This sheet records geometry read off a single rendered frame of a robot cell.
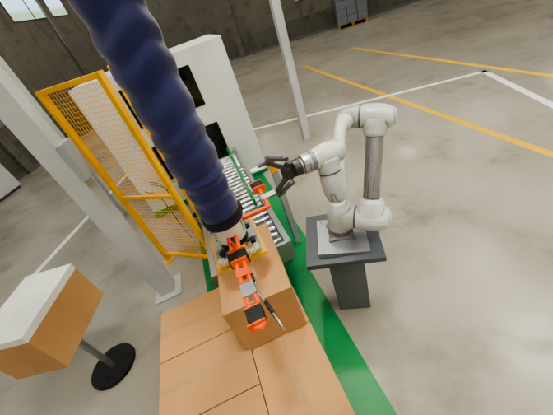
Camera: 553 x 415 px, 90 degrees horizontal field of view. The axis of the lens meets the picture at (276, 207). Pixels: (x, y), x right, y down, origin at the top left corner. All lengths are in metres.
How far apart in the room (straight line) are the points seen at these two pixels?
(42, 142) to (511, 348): 3.45
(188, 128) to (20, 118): 1.55
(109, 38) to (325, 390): 1.77
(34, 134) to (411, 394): 3.04
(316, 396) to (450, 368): 1.01
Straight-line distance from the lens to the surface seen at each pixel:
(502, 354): 2.49
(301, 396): 1.75
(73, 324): 2.65
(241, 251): 1.40
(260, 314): 1.14
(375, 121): 1.68
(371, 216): 1.78
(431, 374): 2.34
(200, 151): 1.26
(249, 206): 2.99
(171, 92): 1.19
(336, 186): 1.26
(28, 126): 2.58
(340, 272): 2.13
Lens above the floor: 2.17
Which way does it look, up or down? 36 degrees down
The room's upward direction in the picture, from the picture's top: 20 degrees counter-clockwise
